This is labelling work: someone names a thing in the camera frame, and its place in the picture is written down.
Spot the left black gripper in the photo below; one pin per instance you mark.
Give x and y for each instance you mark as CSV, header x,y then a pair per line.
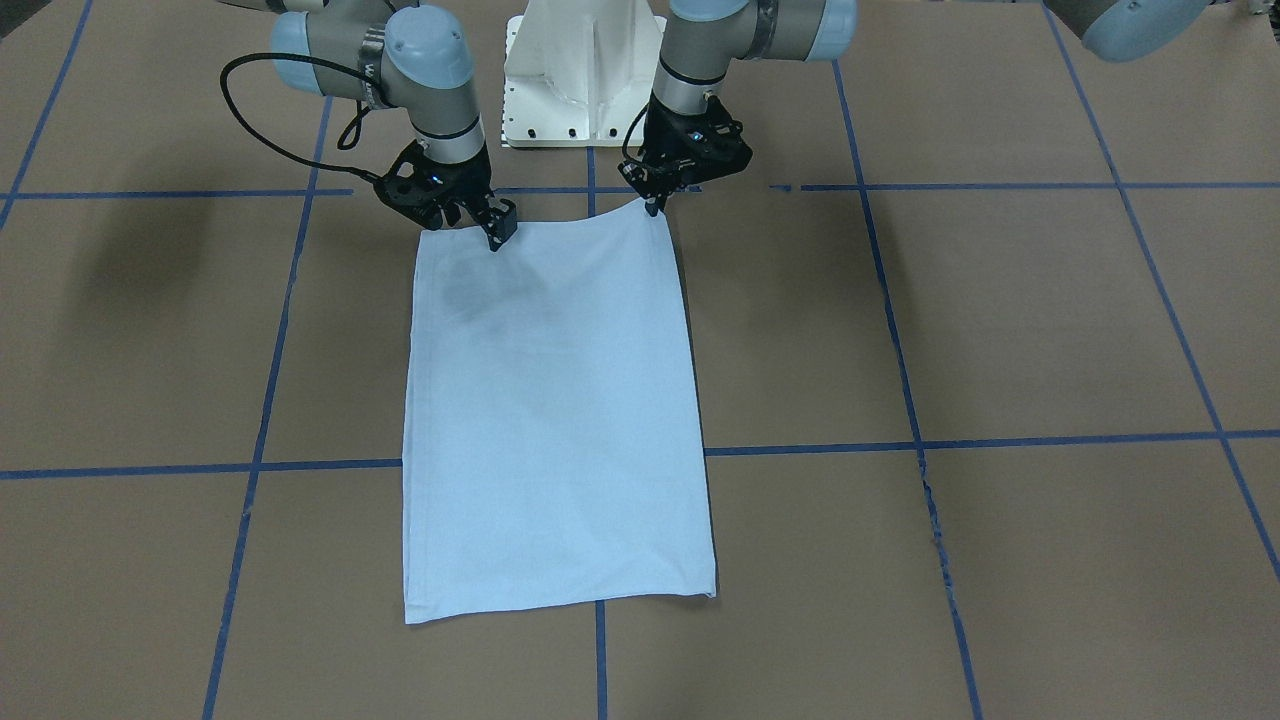
x,y
655,186

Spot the blue tape grid lines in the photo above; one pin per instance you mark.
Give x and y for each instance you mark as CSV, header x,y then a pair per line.
x,y
986,341

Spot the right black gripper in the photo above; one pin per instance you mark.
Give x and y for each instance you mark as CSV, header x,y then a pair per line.
x,y
468,184

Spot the light blue t-shirt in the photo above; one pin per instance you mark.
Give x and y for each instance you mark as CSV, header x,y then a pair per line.
x,y
552,440

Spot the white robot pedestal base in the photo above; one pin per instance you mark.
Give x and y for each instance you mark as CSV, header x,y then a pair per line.
x,y
577,73

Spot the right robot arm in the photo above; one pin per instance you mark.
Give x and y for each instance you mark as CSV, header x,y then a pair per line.
x,y
414,58

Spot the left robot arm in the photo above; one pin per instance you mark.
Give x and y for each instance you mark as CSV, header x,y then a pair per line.
x,y
704,38

